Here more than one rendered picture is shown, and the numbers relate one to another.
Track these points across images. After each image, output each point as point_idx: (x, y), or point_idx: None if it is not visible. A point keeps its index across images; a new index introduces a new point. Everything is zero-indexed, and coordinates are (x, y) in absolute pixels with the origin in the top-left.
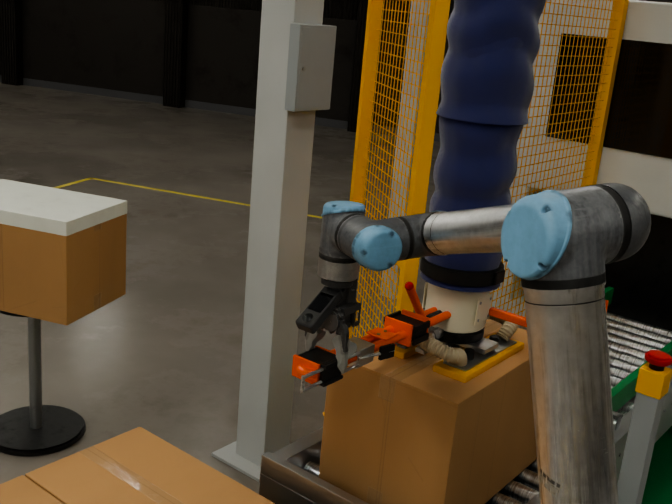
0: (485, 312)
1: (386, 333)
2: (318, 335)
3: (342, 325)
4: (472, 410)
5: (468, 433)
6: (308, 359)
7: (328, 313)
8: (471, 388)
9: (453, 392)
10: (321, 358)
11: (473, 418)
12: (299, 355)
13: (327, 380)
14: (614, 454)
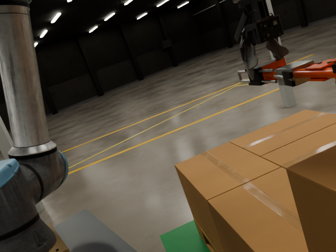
0: None
1: (323, 64)
2: (268, 47)
3: (241, 39)
4: (322, 206)
5: (328, 237)
6: (258, 63)
7: (240, 28)
8: (334, 180)
9: (320, 166)
10: (258, 65)
11: (331, 224)
12: (266, 60)
13: (252, 81)
14: (3, 91)
